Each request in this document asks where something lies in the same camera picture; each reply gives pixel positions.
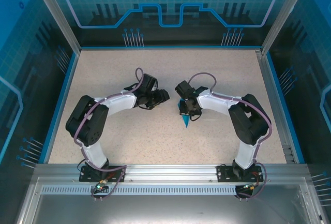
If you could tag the aluminium frame post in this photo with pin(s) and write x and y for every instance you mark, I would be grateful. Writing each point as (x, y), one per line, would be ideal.
(61, 19)
(279, 19)

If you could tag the aluminium side rail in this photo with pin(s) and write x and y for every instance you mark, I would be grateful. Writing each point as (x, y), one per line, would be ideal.
(273, 92)

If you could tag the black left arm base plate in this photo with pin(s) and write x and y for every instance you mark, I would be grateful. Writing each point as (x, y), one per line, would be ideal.
(85, 176)

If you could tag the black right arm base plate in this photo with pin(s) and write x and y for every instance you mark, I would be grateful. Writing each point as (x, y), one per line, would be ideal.
(225, 175)

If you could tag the aluminium mounting rail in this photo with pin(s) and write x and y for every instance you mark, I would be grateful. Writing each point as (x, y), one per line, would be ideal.
(170, 172)

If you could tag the blue printed side panel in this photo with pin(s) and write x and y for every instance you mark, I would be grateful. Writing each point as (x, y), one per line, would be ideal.
(20, 53)
(310, 53)

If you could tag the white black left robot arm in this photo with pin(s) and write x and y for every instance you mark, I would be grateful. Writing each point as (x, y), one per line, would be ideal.
(86, 123)

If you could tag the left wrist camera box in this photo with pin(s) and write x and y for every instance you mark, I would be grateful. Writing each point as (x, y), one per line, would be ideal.
(155, 87)

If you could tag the blue paper sheet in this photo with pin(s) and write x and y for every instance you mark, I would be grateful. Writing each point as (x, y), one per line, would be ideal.
(185, 121)

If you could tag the grey metal tray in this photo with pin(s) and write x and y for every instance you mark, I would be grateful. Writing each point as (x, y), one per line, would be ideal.
(165, 208)

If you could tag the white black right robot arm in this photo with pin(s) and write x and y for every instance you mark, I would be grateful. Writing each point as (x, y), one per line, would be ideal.
(249, 120)

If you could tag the blue table border strip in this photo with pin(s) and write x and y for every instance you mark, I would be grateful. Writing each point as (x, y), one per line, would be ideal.
(284, 105)
(62, 105)

